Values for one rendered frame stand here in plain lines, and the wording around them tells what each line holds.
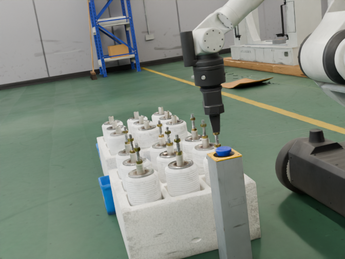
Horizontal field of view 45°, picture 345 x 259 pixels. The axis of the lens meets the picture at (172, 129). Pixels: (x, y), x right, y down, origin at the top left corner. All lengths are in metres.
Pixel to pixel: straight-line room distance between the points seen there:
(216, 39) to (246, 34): 4.63
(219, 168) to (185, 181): 0.18
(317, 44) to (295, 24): 3.31
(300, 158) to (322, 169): 0.12
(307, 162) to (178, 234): 0.47
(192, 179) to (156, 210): 0.14
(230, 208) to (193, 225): 0.17
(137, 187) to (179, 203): 0.12
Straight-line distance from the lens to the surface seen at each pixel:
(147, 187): 1.16
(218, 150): 1.04
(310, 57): 1.19
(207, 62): 1.15
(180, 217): 1.19
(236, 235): 1.11
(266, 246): 1.26
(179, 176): 1.18
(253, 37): 5.63
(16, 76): 7.48
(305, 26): 4.53
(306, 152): 1.41
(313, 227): 1.36
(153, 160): 1.42
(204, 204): 1.19
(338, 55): 1.13
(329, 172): 1.29
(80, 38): 7.44
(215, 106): 1.15
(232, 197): 1.06
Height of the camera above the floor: 0.64
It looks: 14 degrees down
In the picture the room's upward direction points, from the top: 8 degrees counter-clockwise
